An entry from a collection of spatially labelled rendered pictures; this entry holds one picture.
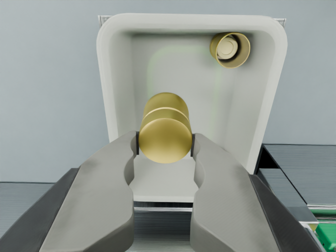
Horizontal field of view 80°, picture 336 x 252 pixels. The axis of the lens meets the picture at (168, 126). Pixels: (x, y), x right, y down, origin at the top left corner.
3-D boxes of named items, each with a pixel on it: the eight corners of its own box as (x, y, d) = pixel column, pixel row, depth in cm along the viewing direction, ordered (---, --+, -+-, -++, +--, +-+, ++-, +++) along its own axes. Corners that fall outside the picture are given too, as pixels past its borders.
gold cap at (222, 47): (220, 73, 22) (212, 65, 26) (253, 61, 21) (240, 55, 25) (211, 40, 20) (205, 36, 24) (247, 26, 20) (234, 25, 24)
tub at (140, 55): (128, 161, 35) (117, 202, 27) (115, 14, 25) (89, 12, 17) (229, 163, 35) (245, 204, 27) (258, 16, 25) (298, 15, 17)
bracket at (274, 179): (241, 214, 32) (258, 260, 26) (254, 167, 28) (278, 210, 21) (264, 214, 32) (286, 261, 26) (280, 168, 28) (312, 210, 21)
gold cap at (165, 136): (143, 90, 15) (135, 114, 11) (190, 92, 15) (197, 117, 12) (144, 131, 17) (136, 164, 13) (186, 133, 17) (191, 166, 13)
